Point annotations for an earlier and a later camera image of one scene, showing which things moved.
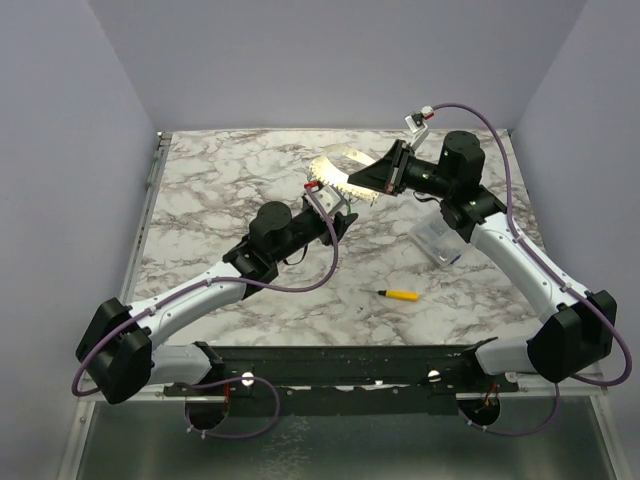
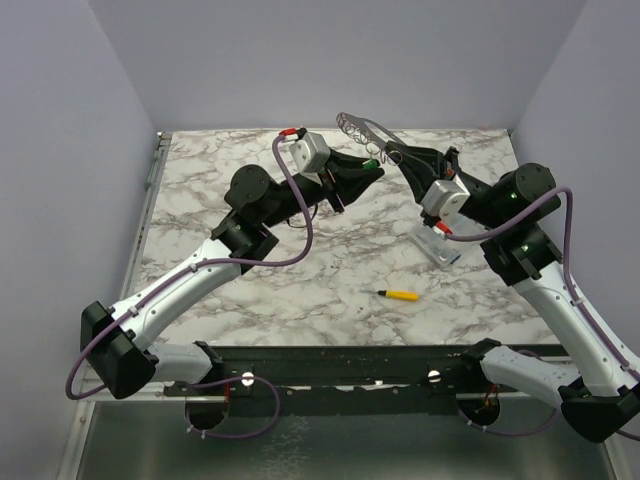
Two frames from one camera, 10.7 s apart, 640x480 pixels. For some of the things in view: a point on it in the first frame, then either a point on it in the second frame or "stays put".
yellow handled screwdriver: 399,294 stays put
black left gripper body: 337,223 → 332,167
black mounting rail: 344,380 stays put
